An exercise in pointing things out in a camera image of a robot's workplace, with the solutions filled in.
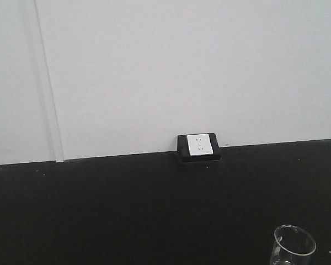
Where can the white wall power socket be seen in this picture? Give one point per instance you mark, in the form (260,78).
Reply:
(199,144)

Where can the clear glass beaker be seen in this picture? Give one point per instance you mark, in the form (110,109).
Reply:
(292,245)

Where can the black socket mounting box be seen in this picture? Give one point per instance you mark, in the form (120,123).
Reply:
(184,155)

